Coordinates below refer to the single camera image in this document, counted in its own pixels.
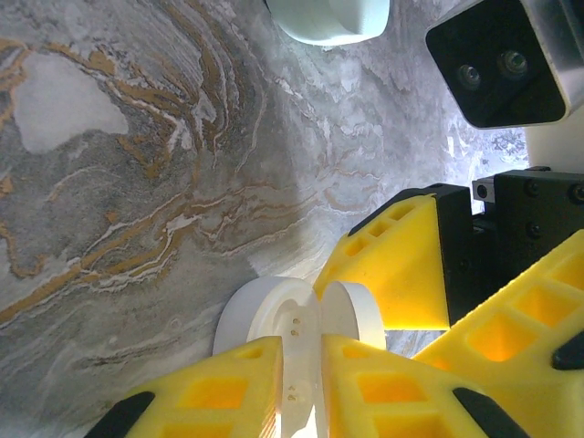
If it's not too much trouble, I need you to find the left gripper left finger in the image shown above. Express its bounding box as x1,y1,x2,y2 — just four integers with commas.
86,336,285,438

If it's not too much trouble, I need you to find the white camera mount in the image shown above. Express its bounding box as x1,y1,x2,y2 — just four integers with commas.
523,122,584,171

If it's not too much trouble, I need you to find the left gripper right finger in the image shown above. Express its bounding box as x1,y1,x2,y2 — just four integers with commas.
320,332,530,438

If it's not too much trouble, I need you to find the mint green charging case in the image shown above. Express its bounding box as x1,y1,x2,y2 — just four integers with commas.
266,0,392,47

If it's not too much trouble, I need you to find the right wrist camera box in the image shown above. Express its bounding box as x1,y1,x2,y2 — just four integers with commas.
424,0,584,130

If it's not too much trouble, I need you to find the white charging case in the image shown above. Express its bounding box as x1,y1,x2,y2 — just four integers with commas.
213,276,388,438

